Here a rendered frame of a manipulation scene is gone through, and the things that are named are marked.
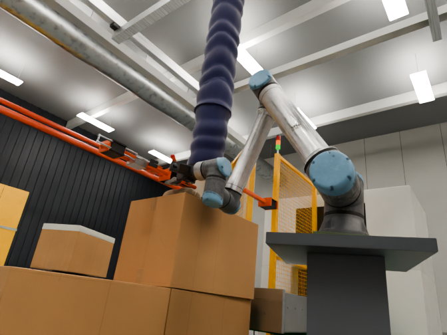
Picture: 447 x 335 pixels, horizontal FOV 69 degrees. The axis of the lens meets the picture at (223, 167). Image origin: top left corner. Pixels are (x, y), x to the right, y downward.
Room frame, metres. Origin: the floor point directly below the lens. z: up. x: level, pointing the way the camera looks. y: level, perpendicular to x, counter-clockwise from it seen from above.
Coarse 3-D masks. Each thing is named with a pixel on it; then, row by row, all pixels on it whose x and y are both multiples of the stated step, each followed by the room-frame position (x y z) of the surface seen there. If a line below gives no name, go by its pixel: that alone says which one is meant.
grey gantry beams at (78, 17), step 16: (48, 0) 2.43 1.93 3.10; (64, 0) 2.48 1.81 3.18; (64, 16) 2.61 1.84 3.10; (80, 16) 2.63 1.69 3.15; (416, 16) 2.30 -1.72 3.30; (96, 32) 2.79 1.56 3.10; (384, 32) 2.48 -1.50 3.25; (400, 32) 2.44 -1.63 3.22; (112, 48) 3.01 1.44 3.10; (128, 48) 3.11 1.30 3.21; (336, 48) 2.80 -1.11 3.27; (352, 48) 2.72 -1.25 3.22; (144, 64) 3.31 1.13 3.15; (288, 64) 3.17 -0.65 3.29; (304, 64) 3.06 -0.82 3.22; (160, 80) 3.53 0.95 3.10; (176, 96) 3.85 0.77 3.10; (240, 144) 5.11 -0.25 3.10
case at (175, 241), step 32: (128, 224) 1.62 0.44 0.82; (160, 224) 1.46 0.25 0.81; (192, 224) 1.43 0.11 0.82; (224, 224) 1.60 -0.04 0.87; (256, 224) 1.81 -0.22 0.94; (128, 256) 1.58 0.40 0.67; (160, 256) 1.43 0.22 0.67; (192, 256) 1.45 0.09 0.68; (224, 256) 1.62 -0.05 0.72; (256, 256) 1.83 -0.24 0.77; (192, 288) 1.47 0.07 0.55; (224, 288) 1.63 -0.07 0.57
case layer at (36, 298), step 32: (0, 288) 0.93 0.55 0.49; (32, 288) 0.97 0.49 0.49; (64, 288) 1.04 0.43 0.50; (96, 288) 1.13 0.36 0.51; (128, 288) 1.22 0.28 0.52; (160, 288) 1.34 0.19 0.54; (0, 320) 0.93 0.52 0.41; (32, 320) 0.99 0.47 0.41; (64, 320) 1.06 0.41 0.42; (96, 320) 1.15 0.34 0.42; (128, 320) 1.24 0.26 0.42; (160, 320) 1.36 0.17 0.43; (192, 320) 1.50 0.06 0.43; (224, 320) 1.67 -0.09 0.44
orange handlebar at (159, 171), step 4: (100, 144) 1.24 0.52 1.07; (128, 152) 1.32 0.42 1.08; (124, 156) 1.35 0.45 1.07; (132, 156) 1.33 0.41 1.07; (128, 160) 1.37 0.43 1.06; (148, 168) 1.46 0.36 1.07; (152, 168) 1.44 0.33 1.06; (156, 168) 1.45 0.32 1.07; (160, 168) 1.47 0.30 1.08; (148, 172) 1.49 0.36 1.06; (152, 172) 1.48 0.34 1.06; (156, 172) 1.47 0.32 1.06; (160, 172) 1.47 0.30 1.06; (164, 172) 1.49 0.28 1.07; (168, 172) 1.51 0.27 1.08; (160, 176) 1.53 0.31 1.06; (180, 184) 1.64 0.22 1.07; (184, 184) 1.62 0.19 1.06; (192, 184) 1.65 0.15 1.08; (192, 188) 1.67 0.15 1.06; (244, 188) 1.62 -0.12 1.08; (244, 192) 1.63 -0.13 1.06; (248, 192) 1.64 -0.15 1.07; (252, 192) 1.67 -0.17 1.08; (252, 196) 1.68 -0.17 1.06; (256, 196) 1.70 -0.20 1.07; (260, 200) 1.74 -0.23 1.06; (264, 200) 1.77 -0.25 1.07
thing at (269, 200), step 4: (268, 200) 1.78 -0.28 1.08; (272, 200) 1.80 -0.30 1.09; (260, 204) 1.81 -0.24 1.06; (264, 204) 1.79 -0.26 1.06; (268, 204) 1.77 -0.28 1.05; (272, 204) 1.80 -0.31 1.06; (276, 204) 1.83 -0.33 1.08; (264, 208) 1.84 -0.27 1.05; (268, 208) 1.83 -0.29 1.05; (272, 208) 1.82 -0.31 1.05; (276, 208) 1.83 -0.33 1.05
